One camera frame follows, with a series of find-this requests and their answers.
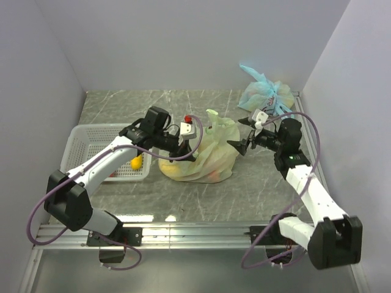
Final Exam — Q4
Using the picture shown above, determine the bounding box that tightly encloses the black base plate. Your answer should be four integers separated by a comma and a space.
86, 227, 142, 247
249, 225, 280, 247

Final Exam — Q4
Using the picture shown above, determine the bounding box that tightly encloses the white plastic basket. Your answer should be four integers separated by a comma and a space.
60, 123, 152, 183

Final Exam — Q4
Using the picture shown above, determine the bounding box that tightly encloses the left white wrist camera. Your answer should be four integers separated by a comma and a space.
180, 115, 197, 140

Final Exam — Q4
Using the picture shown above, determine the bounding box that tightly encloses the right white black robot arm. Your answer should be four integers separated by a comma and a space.
228, 114, 363, 270

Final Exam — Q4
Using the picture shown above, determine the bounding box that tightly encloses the light green plastic bag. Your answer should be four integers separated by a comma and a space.
158, 109, 239, 184

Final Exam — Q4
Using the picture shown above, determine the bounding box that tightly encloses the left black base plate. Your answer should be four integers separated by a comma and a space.
86, 227, 142, 247

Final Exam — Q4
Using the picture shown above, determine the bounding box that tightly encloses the aluminium mounting rail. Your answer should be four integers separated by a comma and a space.
33, 222, 315, 250

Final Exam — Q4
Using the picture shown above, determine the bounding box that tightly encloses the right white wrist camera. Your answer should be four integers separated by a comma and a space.
247, 109, 269, 131

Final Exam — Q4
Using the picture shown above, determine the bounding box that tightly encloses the tied blue plastic bag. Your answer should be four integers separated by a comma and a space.
238, 64, 294, 117

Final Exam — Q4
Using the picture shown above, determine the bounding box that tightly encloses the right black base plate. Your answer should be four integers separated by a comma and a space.
249, 225, 280, 247

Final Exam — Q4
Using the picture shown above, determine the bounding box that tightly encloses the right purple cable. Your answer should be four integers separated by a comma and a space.
240, 111, 321, 270

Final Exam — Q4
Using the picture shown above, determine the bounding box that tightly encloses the yellow fake lemon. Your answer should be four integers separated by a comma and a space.
130, 154, 143, 170

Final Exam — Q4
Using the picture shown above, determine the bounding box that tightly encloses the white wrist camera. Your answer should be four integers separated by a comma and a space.
247, 109, 269, 131
180, 115, 197, 140

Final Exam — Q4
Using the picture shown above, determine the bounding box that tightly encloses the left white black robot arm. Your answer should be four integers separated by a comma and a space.
43, 106, 203, 245

